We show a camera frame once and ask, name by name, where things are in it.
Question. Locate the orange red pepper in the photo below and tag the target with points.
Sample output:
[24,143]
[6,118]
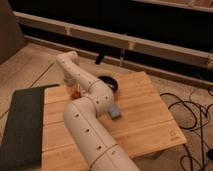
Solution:
[76,94]

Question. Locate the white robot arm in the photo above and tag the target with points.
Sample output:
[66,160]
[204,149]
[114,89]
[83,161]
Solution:
[98,147]

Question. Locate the dark round bowl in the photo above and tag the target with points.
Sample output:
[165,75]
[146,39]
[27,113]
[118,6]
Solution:
[111,82]

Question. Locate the blue grey sponge block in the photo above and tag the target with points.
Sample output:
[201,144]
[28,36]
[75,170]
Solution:
[114,112]

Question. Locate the black table clamp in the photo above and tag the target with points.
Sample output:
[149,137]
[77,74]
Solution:
[100,57]

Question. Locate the dark grey mat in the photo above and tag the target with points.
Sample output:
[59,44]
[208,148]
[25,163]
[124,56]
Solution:
[22,139]

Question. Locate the wooden rail shelf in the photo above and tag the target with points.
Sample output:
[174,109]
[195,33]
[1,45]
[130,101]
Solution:
[166,51]

